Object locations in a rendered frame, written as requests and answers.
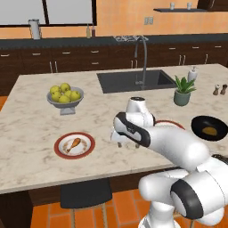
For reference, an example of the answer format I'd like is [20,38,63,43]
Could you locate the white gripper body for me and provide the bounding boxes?
[110,127,143,148]

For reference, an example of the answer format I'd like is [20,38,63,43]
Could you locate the chicken drumstick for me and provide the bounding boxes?
[65,137,82,154]

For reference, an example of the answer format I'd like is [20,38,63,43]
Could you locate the grey fruit bowl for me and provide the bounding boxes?
[45,86,85,116]

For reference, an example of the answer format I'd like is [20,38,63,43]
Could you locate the black bowl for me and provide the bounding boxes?
[191,115,228,143]

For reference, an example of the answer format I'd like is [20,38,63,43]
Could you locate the red rimmed white plate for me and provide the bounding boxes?
[154,119,186,131]
[53,131,96,160]

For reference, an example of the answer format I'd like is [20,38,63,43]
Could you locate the dark sink basin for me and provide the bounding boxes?
[96,69,178,94]

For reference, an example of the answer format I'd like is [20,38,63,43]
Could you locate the black stool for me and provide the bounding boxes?
[59,177,114,228]

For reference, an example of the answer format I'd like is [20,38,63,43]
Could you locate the yellow green apple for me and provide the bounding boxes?
[69,90,82,102]
[58,94,72,104]
[49,85,61,94]
[51,92,62,103]
[60,82,72,94]

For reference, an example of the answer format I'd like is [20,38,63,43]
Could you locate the green plant in grey pot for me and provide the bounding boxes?
[173,75,198,107]

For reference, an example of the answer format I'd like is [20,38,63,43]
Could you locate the grey curved tap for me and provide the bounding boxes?
[134,36,149,90]

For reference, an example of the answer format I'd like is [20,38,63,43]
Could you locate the white soap dispenser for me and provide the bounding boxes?
[187,65,199,84]

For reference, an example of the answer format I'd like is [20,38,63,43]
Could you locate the dark wood cupboard run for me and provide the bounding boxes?
[0,33,228,97]

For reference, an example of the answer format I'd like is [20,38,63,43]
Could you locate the brown shaker with white cap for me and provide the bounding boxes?
[212,84,221,96]

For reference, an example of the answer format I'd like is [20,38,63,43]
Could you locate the dark brown shaker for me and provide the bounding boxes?
[219,84,228,96]

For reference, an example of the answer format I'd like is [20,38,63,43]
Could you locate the pale glass bottle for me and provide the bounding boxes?
[85,24,92,39]

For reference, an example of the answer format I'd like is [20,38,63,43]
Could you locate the dark wood island base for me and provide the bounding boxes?
[0,167,182,228]

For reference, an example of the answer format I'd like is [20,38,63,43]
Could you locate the black framed window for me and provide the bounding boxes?
[0,0,98,29]

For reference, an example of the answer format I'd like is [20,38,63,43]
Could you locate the wire dish rack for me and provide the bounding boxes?
[113,34,150,43]

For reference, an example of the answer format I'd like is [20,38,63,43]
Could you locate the grey wall socket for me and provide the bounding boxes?
[143,16,154,26]

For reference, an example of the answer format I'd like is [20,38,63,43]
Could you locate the dark wall shelf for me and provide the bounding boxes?
[153,7,208,13]

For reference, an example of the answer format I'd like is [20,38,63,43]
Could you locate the dark wood wall cupboard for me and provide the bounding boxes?
[197,0,228,12]

